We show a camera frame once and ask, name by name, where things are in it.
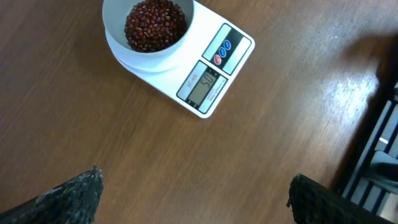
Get red beans in bowl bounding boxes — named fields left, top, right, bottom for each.
left=124, top=0, right=187, bottom=53

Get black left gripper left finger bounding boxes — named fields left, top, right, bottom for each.
left=1, top=167, right=104, bottom=224

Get white digital kitchen scale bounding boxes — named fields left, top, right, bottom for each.
left=108, top=1, right=255, bottom=118

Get black metal frame rack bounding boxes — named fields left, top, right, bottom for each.
left=331, top=40, right=398, bottom=215

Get white bowl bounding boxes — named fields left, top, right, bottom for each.
left=102, top=0, right=195, bottom=58

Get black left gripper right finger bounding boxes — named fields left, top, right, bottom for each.
left=287, top=174, right=393, bottom=224

